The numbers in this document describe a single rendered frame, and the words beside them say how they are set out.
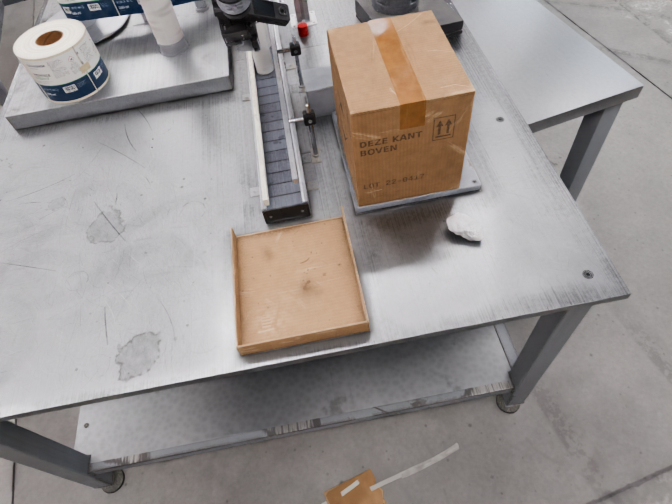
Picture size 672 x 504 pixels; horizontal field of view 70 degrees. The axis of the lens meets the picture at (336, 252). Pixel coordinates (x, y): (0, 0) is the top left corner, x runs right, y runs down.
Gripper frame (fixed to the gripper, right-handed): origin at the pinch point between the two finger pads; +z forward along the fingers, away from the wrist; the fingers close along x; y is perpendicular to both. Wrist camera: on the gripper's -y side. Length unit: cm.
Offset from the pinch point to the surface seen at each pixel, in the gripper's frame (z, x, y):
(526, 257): -19, 68, -49
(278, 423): 31, 103, 17
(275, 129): 1.6, 22.4, -0.2
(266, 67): 11.4, 0.2, -0.3
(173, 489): 46, 121, 58
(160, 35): 17.6, -19.1, 29.7
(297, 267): -15, 60, 0
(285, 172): -6.6, 36.5, -1.2
